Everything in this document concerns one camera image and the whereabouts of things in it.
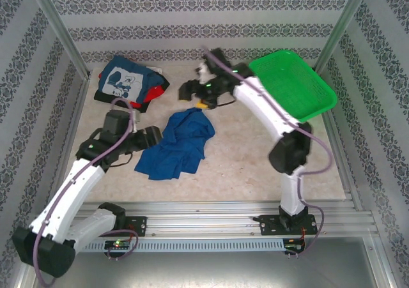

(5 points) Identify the black t-shirt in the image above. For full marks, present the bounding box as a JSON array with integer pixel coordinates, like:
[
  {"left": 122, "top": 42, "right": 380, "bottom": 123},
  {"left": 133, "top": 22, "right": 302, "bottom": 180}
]
[{"left": 94, "top": 73, "right": 171, "bottom": 114}]

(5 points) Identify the green plastic basket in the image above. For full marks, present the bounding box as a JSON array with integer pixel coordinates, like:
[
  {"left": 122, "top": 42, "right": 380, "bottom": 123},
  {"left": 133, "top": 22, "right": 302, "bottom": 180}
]
[{"left": 248, "top": 50, "right": 339, "bottom": 123}]

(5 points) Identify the teal cartoon print t-shirt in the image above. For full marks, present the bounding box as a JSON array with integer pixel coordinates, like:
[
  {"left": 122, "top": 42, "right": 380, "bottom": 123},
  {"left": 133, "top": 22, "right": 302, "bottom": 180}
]
[{"left": 97, "top": 55, "right": 160, "bottom": 105}]

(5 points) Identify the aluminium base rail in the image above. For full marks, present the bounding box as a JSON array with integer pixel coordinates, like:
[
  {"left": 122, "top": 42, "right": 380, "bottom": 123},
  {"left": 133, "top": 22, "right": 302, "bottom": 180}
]
[{"left": 73, "top": 200, "right": 375, "bottom": 238}]

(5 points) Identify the small circuit board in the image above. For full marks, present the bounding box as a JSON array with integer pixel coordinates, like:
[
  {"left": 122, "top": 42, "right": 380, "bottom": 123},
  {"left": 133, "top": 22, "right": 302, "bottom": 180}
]
[
  {"left": 284, "top": 238, "right": 307, "bottom": 250},
  {"left": 104, "top": 239, "right": 132, "bottom": 250}
]

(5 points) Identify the aluminium frame post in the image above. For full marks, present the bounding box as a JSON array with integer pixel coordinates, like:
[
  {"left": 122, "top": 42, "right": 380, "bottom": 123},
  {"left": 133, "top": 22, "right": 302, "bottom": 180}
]
[
  {"left": 24, "top": 0, "right": 93, "bottom": 79},
  {"left": 314, "top": 0, "right": 374, "bottom": 73}
]

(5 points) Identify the blue t-shirt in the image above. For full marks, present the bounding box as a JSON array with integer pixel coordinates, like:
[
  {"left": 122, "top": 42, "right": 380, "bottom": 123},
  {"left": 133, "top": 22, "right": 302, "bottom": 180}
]
[{"left": 134, "top": 107, "right": 217, "bottom": 181}]

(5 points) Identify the grey metal panel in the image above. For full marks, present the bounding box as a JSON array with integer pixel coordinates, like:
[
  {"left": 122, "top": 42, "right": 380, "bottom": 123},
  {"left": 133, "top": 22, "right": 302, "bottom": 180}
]
[{"left": 15, "top": 236, "right": 394, "bottom": 288}]

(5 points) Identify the thin black camera cable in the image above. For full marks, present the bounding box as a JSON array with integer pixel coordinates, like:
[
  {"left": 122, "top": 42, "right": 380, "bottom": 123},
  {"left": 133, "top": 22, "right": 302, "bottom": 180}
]
[
  {"left": 214, "top": 96, "right": 238, "bottom": 107},
  {"left": 110, "top": 152, "right": 134, "bottom": 168}
]

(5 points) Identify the slotted grey cable duct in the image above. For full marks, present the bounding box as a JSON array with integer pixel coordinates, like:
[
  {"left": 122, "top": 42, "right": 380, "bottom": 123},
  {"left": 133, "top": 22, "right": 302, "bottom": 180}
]
[{"left": 81, "top": 238, "right": 286, "bottom": 252}]

